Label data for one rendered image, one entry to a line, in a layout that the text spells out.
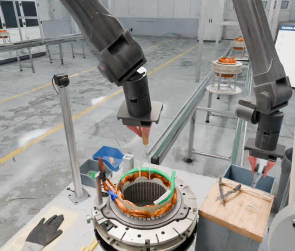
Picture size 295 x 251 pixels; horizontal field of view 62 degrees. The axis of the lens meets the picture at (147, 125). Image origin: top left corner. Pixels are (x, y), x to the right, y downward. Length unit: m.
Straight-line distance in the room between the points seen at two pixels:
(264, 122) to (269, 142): 0.06
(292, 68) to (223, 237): 1.01
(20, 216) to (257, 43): 2.28
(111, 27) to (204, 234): 0.69
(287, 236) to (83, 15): 0.41
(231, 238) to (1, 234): 1.95
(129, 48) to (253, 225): 0.61
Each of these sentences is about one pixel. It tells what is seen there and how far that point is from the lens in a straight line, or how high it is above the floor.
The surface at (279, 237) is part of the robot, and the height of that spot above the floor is 1.44.
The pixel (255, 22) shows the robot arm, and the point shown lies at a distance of 0.69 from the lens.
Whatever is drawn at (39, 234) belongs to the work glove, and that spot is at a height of 0.80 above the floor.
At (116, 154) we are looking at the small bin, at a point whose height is 0.81.
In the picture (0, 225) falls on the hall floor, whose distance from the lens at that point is 2.52.
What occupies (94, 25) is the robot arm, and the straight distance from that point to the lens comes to 0.46.
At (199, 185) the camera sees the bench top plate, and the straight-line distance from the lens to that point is 1.37.
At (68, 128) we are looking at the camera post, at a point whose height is 1.17.
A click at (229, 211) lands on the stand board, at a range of 0.84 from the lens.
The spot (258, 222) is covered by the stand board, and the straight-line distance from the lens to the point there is 0.84.
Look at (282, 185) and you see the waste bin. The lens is 2.38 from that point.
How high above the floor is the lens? 1.63
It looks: 26 degrees down
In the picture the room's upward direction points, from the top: straight up
